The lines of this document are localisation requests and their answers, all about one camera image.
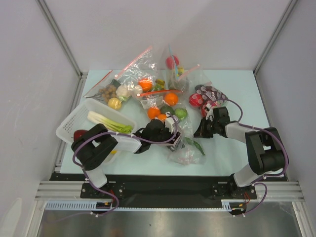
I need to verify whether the fake celery stalk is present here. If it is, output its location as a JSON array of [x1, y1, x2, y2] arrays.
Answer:
[[87, 111, 133, 134]]

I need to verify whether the red zip longan bag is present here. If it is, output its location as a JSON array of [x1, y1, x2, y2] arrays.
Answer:
[[83, 71, 131, 110]]

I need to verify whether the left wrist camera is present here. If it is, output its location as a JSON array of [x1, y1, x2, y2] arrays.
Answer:
[[164, 112, 179, 133]]

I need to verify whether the clear pink zip bag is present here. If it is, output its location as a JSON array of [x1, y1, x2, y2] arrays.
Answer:
[[167, 116, 206, 165]]

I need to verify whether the blue zip bag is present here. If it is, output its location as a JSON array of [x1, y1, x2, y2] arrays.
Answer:
[[161, 44, 188, 90]]

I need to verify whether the white cable duct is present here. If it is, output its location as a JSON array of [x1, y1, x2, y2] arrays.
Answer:
[[45, 200, 246, 212]]

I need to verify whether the pink dotted zip bag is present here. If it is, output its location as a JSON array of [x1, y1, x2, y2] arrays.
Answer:
[[189, 84, 227, 118]]

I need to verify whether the white plastic basket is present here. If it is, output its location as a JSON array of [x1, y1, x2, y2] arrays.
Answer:
[[56, 99, 138, 160]]

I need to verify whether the fake yellow round fruit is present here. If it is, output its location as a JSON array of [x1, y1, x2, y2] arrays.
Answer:
[[107, 98, 122, 110]]

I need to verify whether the large clear red-zip bag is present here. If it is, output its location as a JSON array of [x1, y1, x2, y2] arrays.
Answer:
[[115, 46, 158, 90]]

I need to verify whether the fake orange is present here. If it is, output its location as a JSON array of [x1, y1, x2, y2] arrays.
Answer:
[[164, 92, 178, 106], [147, 107, 161, 119], [157, 114, 167, 121]]

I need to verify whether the fake cauliflower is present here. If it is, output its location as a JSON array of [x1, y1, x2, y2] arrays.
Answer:
[[116, 85, 131, 101]]

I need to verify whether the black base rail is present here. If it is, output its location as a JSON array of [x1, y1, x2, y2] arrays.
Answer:
[[49, 172, 265, 209]]

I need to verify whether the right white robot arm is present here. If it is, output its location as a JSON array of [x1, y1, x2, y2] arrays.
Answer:
[[194, 107, 289, 199]]

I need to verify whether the fake green chili pepper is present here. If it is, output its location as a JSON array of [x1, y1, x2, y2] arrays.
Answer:
[[185, 137, 206, 156]]

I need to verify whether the fake dark red apple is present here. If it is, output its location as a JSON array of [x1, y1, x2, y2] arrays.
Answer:
[[73, 129, 87, 141]]

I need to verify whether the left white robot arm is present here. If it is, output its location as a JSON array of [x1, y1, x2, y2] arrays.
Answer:
[[71, 117, 181, 198]]

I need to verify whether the fake dark green avocado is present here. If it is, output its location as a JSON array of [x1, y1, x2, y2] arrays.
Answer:
[[160, 105, 174, 115]]

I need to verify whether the fake longan bunch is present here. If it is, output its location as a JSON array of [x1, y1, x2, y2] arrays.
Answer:
[[98, 85, 117, 104]]

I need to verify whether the orange zip fruit bag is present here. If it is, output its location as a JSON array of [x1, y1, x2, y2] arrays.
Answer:
[[132, 86, 186, 114]]

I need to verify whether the fake green guava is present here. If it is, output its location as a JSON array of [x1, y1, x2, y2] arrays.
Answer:
[[174, 108, 188, 121]]

